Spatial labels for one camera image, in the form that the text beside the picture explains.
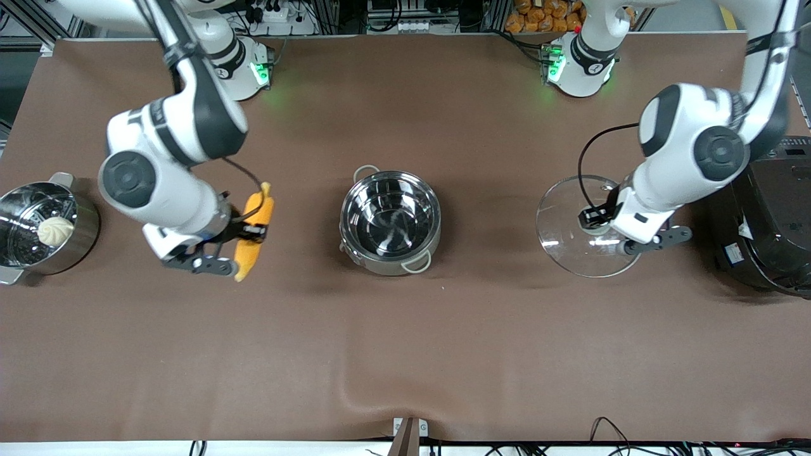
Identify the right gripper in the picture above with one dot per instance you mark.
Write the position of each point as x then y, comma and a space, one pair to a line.
242, 230

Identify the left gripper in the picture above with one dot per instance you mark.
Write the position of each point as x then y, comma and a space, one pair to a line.
596, 216

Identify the yellow corn cob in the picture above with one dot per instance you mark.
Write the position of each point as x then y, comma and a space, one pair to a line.
255, 231

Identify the glass pot lid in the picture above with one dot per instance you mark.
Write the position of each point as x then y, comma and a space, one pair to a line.
570, 240

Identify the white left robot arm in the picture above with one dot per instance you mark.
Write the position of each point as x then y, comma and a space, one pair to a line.
697, 139

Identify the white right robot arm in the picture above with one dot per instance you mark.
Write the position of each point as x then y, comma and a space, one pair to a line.
171, 126

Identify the stainless steel steamer pot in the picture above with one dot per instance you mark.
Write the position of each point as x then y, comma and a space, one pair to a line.
44, 228

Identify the black rice cooker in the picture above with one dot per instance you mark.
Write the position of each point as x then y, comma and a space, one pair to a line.
766, 228

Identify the white steamed bun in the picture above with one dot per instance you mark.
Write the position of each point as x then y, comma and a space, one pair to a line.
56, 230

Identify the box of orange snacks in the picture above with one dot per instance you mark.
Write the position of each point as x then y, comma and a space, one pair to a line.
542, 18

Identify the white power strip with plugs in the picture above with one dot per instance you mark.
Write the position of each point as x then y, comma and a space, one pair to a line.
269, 11

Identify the small white power strip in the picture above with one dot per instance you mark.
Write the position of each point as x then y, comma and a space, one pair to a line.
413, 26

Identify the metal table edge bracket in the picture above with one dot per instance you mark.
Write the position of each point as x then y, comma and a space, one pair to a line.
410, 430

